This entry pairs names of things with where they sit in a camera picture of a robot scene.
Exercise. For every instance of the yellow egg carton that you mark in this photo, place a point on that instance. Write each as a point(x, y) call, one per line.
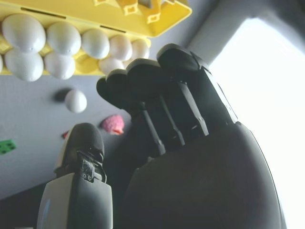
point(71, 8)

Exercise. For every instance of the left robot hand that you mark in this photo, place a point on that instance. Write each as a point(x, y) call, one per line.
point(190, 179)

